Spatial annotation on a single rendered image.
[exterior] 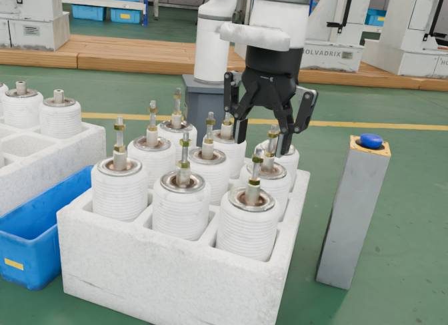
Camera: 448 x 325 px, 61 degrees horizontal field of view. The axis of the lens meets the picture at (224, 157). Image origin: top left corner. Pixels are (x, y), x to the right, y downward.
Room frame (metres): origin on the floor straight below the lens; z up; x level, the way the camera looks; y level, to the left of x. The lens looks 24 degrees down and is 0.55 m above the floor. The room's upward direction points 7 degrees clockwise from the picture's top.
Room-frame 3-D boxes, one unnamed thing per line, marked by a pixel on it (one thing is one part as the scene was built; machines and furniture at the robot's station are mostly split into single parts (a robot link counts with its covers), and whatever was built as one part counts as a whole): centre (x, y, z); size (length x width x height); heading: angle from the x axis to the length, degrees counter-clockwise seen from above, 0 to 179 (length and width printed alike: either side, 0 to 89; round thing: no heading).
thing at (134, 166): (0.58, 0.18, 0.25); 0.08 x 0.08 x 0.01
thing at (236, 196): (0.52, -0.05, 0.25); 0.08 x 0.08 x 0.01
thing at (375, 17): (6.03, -1.95, 0.36); 0.50 x 0.38 x 0.21; 12
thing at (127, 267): (0.67, 0.03, 0.09); 0.39 x 0.39 x 0.18; 75
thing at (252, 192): (0.52, -0.05, 0.26); 0.02 x 0.02 x 0.03
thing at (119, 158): (0.58, 0.18, 0.26); 0.02 x 0.02 x 0.03
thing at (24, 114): (0.92, 0.53, 0.16); 0.10 x 0.10 x 0.18
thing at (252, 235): (0.52, -0.05, 0.16); 0.10 x 0.10 x 0.18
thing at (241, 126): (0.54, -0.02, 0.36); 0.02 x 0.01 x 0.04; 149
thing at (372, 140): (0.66, -0.27, 0.32); 0.04 x 0.04 x 0.02
